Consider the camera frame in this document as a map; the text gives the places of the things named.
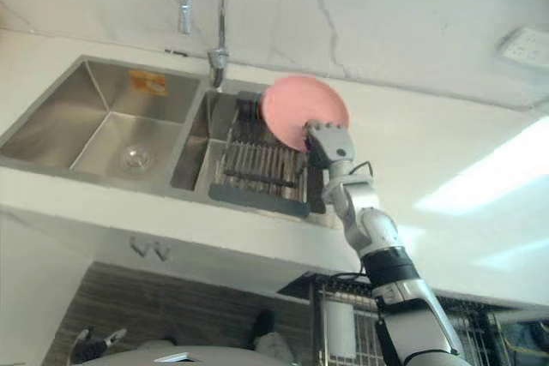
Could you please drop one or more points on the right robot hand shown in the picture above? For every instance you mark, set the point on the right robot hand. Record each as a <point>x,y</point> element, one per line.
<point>332,143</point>

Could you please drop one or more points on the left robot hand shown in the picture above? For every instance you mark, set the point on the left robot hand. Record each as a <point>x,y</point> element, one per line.
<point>92,341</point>

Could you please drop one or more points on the pink round plate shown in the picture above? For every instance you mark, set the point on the pink round plate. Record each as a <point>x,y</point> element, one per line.
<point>300,109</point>

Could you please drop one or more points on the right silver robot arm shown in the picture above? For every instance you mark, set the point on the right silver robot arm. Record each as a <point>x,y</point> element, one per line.
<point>386,254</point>

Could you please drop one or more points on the white cup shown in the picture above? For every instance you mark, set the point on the white cup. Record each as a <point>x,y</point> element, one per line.
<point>339,319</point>

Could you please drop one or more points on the round metal sink drain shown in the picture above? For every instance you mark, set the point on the round metal sink drain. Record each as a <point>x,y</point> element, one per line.
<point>136,158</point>

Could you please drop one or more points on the stainless steel double sink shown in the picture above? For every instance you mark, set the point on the stainless steel double sink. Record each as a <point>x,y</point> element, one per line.
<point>107,126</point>

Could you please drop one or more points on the metal dish drying rack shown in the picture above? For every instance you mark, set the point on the metal dish drying rack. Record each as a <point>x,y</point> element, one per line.
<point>261,169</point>

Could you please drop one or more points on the silver robot torso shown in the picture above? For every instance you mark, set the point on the silver robot torso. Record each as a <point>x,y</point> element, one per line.
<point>180,355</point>

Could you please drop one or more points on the metal hook under counter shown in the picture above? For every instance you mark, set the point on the metal hook under counter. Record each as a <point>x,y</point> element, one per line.
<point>138,246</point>
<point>163,251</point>

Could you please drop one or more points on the chrome pull-down faucet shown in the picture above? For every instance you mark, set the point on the chrome pull-down faucet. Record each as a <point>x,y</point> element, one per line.
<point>219,27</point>

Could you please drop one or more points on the orange sticker label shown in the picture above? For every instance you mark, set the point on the orange sticker label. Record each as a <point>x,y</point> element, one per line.
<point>148,82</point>

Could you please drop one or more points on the white wall power outlet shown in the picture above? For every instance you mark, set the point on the white wall power outlet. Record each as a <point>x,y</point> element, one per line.
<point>523,46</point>

